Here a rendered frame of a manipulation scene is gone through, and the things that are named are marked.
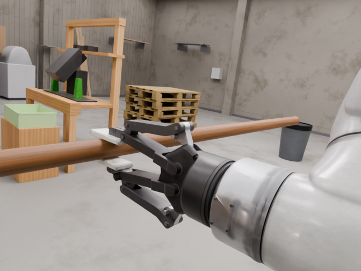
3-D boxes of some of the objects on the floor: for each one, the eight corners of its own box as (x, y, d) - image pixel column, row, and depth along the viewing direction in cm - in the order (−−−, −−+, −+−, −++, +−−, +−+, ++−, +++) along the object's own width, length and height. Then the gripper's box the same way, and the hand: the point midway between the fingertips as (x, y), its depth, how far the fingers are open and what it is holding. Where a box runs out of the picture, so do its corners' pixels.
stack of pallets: (165, 128, 660) (169, 86, 640) (196, 137, 607) (202, 92, 587) (120, 133, 561) (123, 84, 541) (152, 144, 508) (158, 91, 488)
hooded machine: (27, 97, 865) (27, 47, 834) (36, 100, 825) (37, 49, 794) (-3, 97, 805) (-4, 43, 774) (6, 100, 765) (5, 44, 735)
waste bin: (271, 156, 527) (278, 121, 513) (281, 152, 568) (288, 119, 554) (299, 164, 497) (307, 127, 483) (308, 159, 537) (316, 125, 523)
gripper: (221, 123, 26) (77, 90, 41) (198, 279, 29) (72, 196, 44) (258, 119, 32) (120, 91, 46) (235, 250, 35) (113, 185, 50)
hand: (110, 148), depth 43 cm, fingers closed on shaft, 3 cm apart
